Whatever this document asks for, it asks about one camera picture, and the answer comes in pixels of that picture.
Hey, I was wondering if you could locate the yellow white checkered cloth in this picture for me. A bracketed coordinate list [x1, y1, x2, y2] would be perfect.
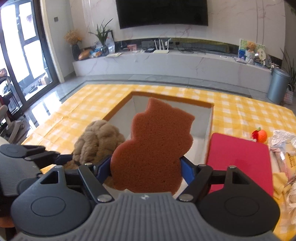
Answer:
[21, 83, 296, 241]

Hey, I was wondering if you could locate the black wall television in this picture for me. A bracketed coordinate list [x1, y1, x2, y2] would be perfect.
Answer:
[116, 0, 208, 29]

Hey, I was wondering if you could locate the white wifi router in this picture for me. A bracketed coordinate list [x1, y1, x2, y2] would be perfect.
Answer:
[153, 39, 170, 54]

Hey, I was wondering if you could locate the tall green floor plant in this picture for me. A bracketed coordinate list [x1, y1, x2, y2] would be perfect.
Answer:
[281, 49, 296, 91]

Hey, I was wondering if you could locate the dried yellow flower vase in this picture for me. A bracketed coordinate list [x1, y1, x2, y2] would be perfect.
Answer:
[64, 30, 82, 61]

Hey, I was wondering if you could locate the beige chunky knit yarn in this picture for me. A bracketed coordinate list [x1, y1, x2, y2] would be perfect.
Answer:
[64, 120, 125, 170]

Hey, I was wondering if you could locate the clear plastic packaging bag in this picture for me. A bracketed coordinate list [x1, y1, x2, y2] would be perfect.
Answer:
[269, 130, 295, 225]

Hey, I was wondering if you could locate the orange cardboard box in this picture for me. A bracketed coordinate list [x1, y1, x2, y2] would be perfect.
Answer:
[103, 91, 213, 165]

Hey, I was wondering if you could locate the blue-grey cylindrical trash bin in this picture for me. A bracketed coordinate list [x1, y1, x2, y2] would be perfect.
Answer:
[267, 68, 290, 104]

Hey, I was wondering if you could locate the red box lid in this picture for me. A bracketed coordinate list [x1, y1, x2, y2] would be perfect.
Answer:
[207, 133, 273, 196]

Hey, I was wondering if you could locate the orange crocheted fruit toy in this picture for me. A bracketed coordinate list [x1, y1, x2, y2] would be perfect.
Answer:
[251, 128, 267, 144]

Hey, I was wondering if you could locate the brown cat-shaped sponge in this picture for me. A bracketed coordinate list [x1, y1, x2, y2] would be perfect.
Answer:
[110, 98, 195, 194]

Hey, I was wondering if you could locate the potted plant on console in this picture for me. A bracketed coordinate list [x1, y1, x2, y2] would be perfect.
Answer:
[89, 19, 113, 57]

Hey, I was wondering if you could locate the pastel woven handbag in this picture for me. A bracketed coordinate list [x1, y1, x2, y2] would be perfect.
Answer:
[283, 84, 293, 105]

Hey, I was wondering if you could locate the white marble TV console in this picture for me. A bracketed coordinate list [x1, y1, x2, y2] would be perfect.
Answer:
[73, 51, 271, 92]

